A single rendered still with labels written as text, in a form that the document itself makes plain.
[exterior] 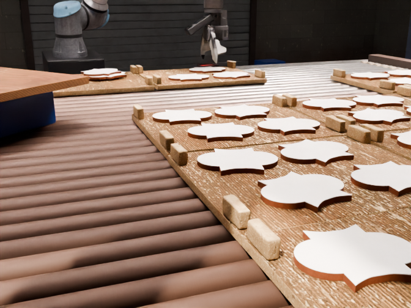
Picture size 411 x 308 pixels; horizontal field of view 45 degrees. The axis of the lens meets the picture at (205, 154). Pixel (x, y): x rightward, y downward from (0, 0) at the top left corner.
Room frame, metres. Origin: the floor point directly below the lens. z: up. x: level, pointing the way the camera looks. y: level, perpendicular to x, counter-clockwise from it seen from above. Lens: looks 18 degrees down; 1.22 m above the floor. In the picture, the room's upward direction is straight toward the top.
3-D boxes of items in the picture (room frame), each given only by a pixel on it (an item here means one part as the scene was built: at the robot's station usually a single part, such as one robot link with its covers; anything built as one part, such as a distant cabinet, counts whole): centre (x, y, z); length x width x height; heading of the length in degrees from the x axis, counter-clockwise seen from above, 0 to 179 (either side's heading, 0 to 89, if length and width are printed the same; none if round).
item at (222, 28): (1.98, -0.04, 1.11); 0.09 x 0.08 x 0.12; 110
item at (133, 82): (1.72, 0.42, 0.93); 0.41 x 0.35 x 0.02; 109
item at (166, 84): (1.87, 0.03, 0.93); 0.41 x 0.35 x 0.02; 110
